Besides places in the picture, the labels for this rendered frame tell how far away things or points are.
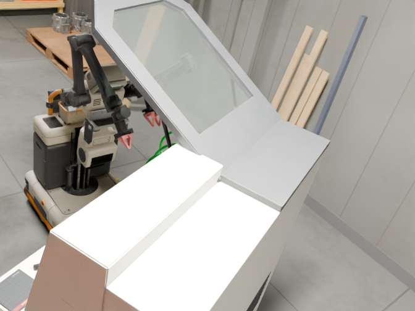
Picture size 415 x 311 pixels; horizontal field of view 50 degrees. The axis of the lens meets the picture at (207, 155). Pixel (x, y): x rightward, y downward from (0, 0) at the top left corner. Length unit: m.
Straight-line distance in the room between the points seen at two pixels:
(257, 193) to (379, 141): 2.22
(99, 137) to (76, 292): 1.71
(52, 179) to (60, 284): 1.97
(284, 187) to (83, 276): 0.89
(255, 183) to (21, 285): 1.03
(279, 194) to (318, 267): 2.11
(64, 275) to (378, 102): 2.94
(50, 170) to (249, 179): 1.88
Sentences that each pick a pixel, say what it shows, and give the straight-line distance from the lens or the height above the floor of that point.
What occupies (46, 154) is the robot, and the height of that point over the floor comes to 0.62.
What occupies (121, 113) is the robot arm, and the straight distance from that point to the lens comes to 2.28.
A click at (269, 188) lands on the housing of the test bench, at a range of 1.81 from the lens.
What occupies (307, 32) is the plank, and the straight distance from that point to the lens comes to 3.93.
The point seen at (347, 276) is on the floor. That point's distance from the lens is 3.93.
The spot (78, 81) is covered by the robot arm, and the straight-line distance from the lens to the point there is 2.63.
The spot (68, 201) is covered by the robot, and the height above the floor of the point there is 0.28.
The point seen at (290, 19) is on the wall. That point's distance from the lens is 4.25.
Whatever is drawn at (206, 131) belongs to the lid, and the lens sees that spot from 1.89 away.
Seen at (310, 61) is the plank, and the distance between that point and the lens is 3.88.
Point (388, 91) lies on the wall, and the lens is 3.75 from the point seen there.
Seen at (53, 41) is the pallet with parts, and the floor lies 0.16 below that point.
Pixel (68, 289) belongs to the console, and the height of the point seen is 1.35.
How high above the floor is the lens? 2.52
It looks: 33 degrees down
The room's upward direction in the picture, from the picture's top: 15 degrees clockwise
